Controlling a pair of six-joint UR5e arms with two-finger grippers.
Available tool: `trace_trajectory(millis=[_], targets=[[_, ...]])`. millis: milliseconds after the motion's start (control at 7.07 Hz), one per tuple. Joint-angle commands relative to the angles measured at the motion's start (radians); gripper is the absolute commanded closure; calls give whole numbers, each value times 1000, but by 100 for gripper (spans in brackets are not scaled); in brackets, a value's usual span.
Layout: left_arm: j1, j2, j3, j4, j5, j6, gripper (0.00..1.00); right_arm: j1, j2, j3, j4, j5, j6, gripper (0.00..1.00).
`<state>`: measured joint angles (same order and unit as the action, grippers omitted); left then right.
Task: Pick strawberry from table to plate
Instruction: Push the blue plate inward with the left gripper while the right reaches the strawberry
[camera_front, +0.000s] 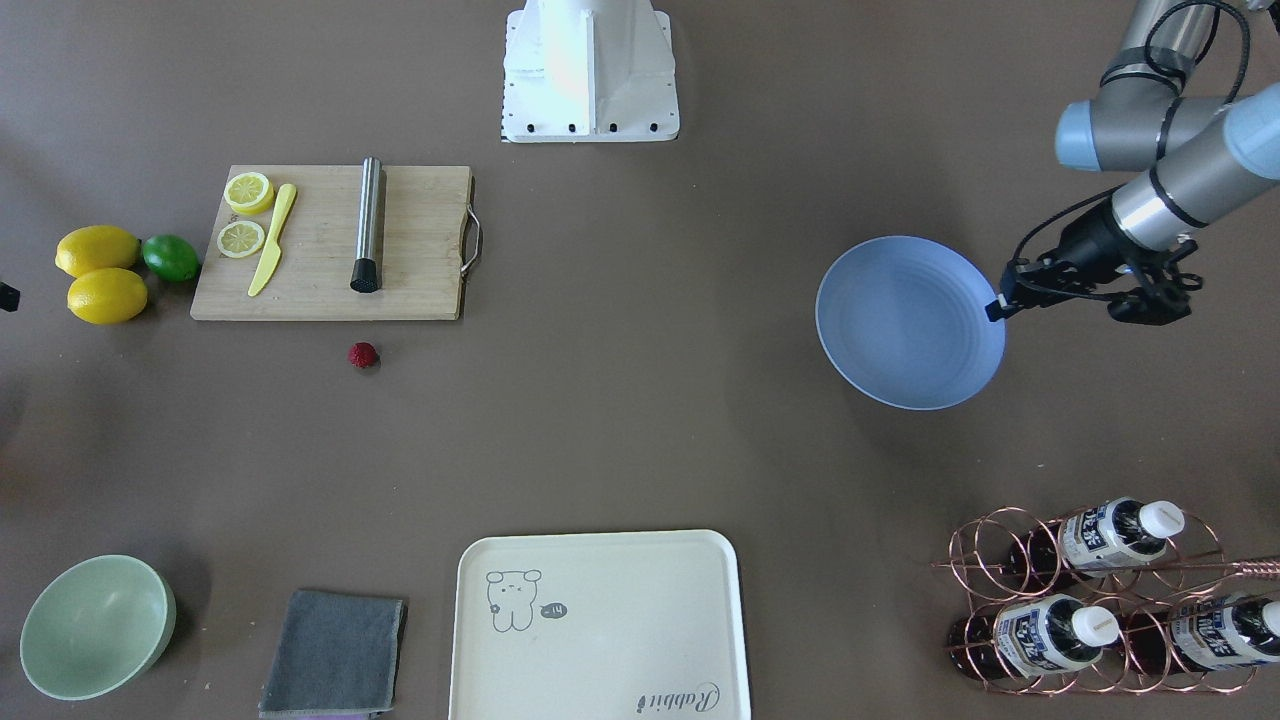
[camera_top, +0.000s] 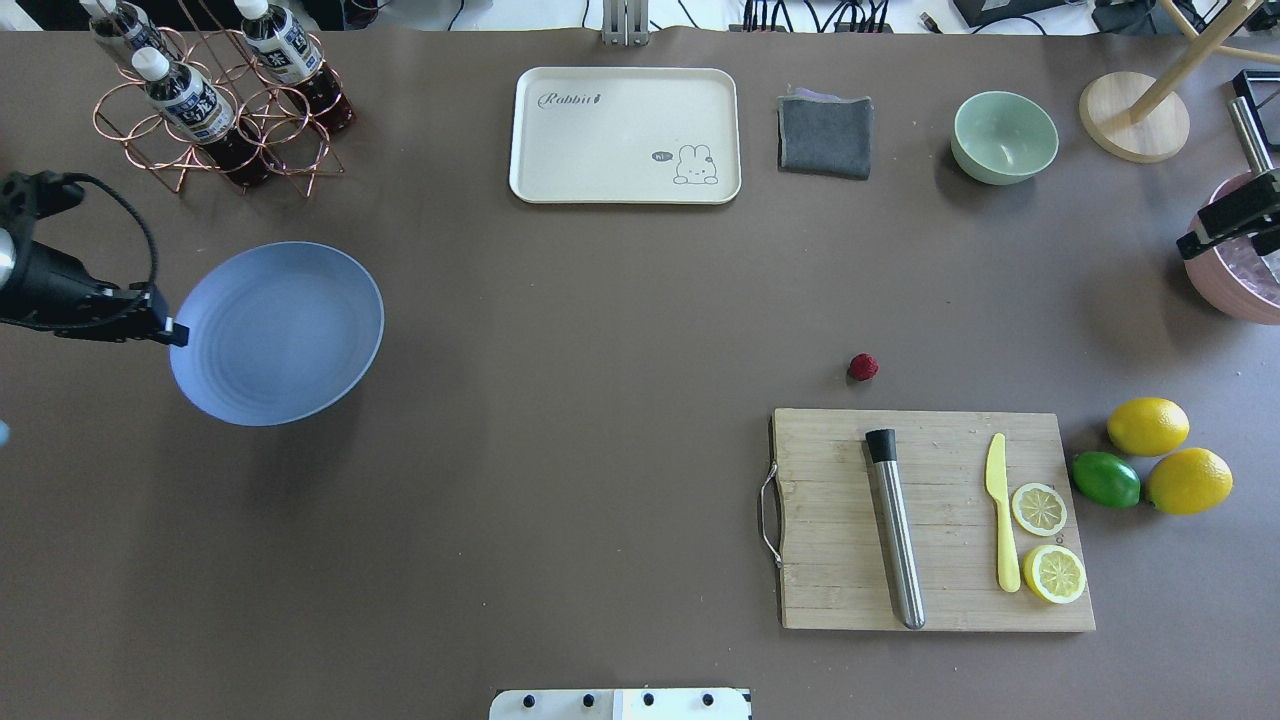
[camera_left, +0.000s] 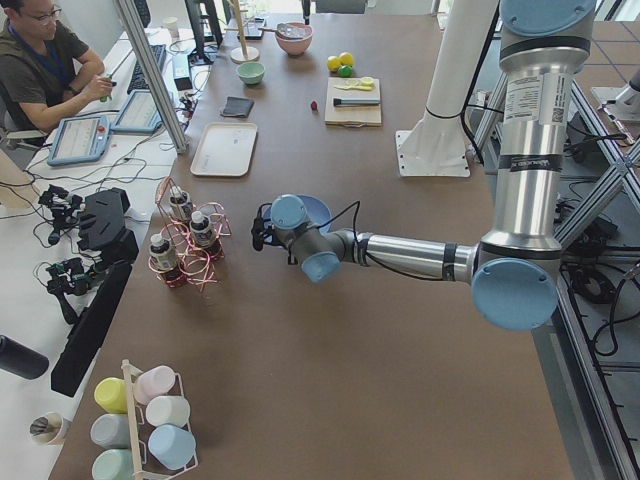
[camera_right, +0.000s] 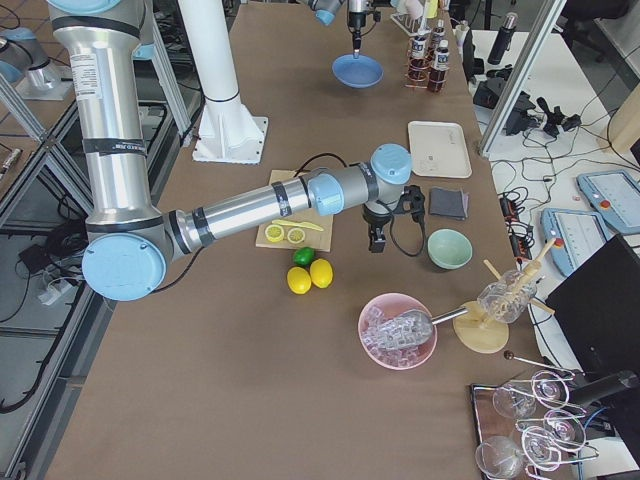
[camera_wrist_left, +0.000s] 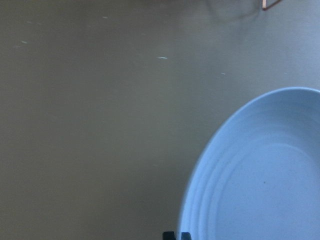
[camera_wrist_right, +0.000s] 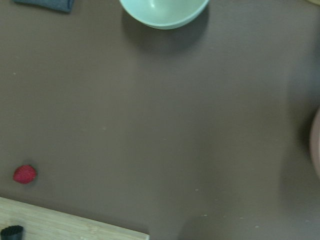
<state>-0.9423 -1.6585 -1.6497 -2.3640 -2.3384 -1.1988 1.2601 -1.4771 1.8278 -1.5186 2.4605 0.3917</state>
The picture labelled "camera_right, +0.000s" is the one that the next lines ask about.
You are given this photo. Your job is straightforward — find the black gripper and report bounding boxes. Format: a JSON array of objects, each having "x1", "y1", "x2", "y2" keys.
[
  {"x1": 362, "y1": 202, "x2": 394, "y2": 252},
  {"x1": 347, "y1": 0, "x2": 369, "y2": 55}
]

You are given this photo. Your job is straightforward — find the blue plate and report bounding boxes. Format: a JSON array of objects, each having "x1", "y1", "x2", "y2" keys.
[{"x1": 332, "y1": 54, "x2": 384, "y2": 89}]

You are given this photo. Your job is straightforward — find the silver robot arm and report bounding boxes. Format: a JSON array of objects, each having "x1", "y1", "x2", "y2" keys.
[
  {"x1": 49, "y1": 1, "x2": 411, "y2": 301},
  {"x1": 301, "y1": 0, "x2": 370, "y2": 58}
]

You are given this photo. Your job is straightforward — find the whole yellow lemon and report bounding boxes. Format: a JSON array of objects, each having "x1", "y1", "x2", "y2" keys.
[
  {"x1": 309, "y1": 258, "x2": 334, "y2": 289},
  {"x1": 286, "y1": 266, "x2": 312, "y2": 295}
]

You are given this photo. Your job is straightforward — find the pink bowl with ice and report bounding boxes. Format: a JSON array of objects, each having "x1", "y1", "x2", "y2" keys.
[{"x1": 358, "y1": 293, "x2": 438, "y2": 370}]

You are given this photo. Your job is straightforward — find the dark drink bottle white cap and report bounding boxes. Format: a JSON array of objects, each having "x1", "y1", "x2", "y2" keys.
[{"x1": 406, "y1": 29, "x2": 431, "y2": 88}]

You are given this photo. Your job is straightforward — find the pale green bowl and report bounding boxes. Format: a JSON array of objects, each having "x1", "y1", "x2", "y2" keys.
[{"x1": 427, "y1": 229, "x2": 473, "y2": 270}]

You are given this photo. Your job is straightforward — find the wooden cutting board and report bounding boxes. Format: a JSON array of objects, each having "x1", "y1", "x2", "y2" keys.
[{"x1": 254, "y1": 169, "x2": 335, "y2": 252}]

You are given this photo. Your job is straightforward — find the green lime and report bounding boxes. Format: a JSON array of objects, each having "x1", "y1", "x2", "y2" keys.
[{"x1": 293, "y1": 247, "x2": 316, "y2": 267}]

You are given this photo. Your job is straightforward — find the yellow plastic knife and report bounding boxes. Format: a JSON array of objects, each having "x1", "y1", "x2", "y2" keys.
[{"x1": 272, "y1": 219, "x2": 324, "y2": 232}]

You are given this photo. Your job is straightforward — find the grey folded cloth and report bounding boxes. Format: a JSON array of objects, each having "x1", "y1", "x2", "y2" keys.
[{"x1": 429, "y1": 187, "x2": 469, "y2": 220}]

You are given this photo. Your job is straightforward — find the steel ice scoop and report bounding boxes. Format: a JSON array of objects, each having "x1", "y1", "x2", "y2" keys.
[{"x1": 394, "y1": 306, "x2": 468, "y2": 348}]

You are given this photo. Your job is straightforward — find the lemon half slice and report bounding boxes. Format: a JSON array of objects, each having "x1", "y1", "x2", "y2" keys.
[{"x1": 264, "y1": 224, "x2": 285, "y2": 243}]

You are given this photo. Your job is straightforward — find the cream rabbit tray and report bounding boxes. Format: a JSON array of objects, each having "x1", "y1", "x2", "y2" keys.
[{"x1": 408, "y1": 120, "x2": 472, "y2": 179}]

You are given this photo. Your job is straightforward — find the wooden mug tree stand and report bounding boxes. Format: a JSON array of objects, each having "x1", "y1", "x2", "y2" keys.
[{"x1": 453, "y1": 239, "x2": 555, "y2": 354}]

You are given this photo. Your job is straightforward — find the clear glass mug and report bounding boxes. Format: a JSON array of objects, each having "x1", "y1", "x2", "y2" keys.
[{"x1": 477, "y1": 270, "x2": 537, "y2": 324}]

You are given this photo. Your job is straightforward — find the black thermos bottle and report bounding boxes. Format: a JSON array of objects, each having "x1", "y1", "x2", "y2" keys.
[{"x1": 487, "y1": 12, "x2": 518, "y2": 65}]

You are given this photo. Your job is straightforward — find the blue teach pendant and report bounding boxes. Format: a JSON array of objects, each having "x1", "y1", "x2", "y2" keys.
[
  {"x1": 540, "y1": 208, "x2": 612, "y2": 277},
  {"x1": 577, "y1": 170, "x2": 639, "y2": 235}
]

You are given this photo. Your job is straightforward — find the black monitor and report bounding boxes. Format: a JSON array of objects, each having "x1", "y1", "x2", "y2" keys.
[{"x1": 546, "y1": 235, "x2": 639, "y2": 375}]

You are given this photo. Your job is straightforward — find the metal glass rack tray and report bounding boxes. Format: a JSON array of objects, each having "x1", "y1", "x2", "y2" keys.
[{"x1": 470, "y1": 369, "x2": 599, "y2": 479}]

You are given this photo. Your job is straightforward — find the wine glass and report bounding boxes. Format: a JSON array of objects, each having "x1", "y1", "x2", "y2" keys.
[{"x1": 475, "y1": 436, "x2": 525, "y2": 479}]

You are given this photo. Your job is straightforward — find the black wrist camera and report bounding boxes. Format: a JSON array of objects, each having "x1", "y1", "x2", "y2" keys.
[{"x1": 398, "y1": 185, "x2": 425, "y2": 214}]

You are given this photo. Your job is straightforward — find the copper wire bottle rack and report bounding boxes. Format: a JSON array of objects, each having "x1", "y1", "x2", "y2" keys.
[{"x1": 405, "y1": 33, "x2": 450, "y2": 93}]

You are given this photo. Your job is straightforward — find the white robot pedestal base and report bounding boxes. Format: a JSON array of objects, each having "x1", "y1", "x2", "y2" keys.
[{"x1": 179, "y1": 0, "x2": 268, "y2": 165}]

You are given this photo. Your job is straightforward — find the aluminium frame post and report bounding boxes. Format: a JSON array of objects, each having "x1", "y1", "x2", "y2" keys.
[{"x1": 478, "y1": 0, "x2": 566, "y2": 157}]

